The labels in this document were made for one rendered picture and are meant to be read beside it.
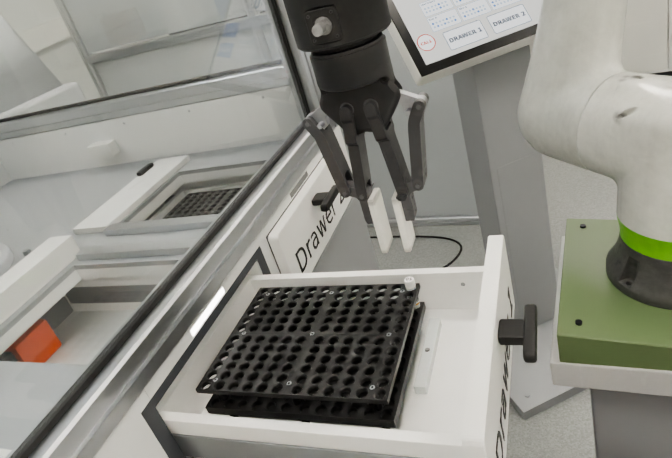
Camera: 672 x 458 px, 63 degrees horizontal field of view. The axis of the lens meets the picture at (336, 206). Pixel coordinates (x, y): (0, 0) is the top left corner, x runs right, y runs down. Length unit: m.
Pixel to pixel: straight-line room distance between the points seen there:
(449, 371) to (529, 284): 1.12
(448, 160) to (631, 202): 1.66
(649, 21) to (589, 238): 2.61
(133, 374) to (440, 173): 1.91
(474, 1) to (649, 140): 0.75
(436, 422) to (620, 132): 0.38
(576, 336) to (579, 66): 0.33
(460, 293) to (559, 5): 0.37
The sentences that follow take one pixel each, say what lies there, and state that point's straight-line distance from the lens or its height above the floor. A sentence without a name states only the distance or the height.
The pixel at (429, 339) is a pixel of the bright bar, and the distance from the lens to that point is 0.68.
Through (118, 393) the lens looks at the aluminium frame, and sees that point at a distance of 0.60.
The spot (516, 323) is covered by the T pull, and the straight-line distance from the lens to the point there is 0.59.
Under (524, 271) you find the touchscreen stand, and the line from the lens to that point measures 1.72.
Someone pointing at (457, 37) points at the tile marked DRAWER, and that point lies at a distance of 1.28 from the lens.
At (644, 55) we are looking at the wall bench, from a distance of 3.48.
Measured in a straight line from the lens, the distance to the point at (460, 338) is 0.69.
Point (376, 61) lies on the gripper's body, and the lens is 0.52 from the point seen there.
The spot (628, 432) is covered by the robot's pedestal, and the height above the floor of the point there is 0.60.
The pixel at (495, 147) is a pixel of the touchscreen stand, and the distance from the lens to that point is 1.49.
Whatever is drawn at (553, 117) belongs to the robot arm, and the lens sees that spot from 0.76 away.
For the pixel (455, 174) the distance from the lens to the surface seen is 2.36.
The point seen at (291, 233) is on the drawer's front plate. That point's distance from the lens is 0.85.
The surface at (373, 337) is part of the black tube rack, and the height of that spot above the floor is 0.90.
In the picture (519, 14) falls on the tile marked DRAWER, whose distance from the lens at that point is 1.36.
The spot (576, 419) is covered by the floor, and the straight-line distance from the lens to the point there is 1.68.
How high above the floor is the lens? 1.30
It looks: 27 degrees down
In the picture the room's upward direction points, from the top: 18 degrees counter-clockwise
